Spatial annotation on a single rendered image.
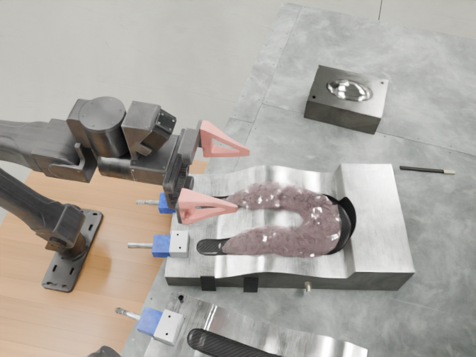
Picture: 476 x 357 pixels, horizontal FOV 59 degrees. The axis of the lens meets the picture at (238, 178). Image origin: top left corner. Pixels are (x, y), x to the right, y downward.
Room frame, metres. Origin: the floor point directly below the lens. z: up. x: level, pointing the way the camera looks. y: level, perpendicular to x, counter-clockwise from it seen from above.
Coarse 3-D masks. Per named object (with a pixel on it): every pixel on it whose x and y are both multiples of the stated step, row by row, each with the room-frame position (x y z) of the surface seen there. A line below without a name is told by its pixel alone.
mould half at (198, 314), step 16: (176, 304) 0.24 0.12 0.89; (192, 304) 0.24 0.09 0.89; (208, 304) 0.24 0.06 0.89; (192, 320) 0.21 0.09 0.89; (208, 320) 0.21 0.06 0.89; (224, 320) 0.21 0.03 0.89; (240, 320) 0.21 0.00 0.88; (256, 320) 0.21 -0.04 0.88; (240, 336) 0.18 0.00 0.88; (256, 336) 0.18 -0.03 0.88; (272, 336) 0.18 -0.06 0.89; (288, 336) 0.18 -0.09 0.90; (304, 336) 0.18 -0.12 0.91; (320, 336) 0.17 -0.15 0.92; (160, 352) 0.15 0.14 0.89; (176, 352) 0.15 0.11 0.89; (192, 352) 0.15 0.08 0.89; (272, 352) 0.15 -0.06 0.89; (288, 352) 0.15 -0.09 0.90; (304, 352) 0.15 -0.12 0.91; (320, 352) 0.15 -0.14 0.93; (336, 352) 0.14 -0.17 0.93; (352, 352) 0.14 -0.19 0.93
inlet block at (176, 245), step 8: (176, 232) 0.40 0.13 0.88; (184, 232) 0.40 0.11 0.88; (160, 240) 0.38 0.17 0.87; (168, 240) 0.38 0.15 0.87; (176, 240) 0.38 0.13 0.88; (184, 240) 0.38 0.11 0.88; (136, 248) 0.37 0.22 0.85; (144, 248) 0.37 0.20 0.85; (152, 248) 0.37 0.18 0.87; (160, 248) 0.37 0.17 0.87; (168, 248) 0.37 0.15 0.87; (176, 248) 0.36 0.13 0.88; (184, 248) 0.36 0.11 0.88; (160, 256) 0.36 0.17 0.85; (176, 256) 0.35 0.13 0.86; (184, 256) 0.35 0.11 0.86
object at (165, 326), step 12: (120, 312) 0.22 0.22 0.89; (132, 312) 0.22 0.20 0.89; (144, 312) 0.22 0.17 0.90; (156, 312) 0.22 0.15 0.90; (168, 312) 0.22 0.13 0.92; (144, 324) 0.20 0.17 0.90; (156, 324) 0.20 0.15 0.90; (168, 324) 0.19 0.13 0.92; (180, 324) 0.20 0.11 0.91; (156, 336) 0.17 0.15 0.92; (168, 336) 0.17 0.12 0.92
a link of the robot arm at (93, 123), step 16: (80, 112) 0.36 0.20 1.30; (96, 112) 0.36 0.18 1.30; (112, 112) 0.36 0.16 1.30; (80, 128) 0.35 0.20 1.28; (96, 128) 0.33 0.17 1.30; (112, 128) 0.33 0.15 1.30; (80, 144) 0.34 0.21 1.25; (96, 144) 0.33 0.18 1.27; (112, 144) 0.33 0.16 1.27; (80, 160) 0.34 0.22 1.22; (64, 176) 0.33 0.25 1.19; (80, 176) 0.33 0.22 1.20
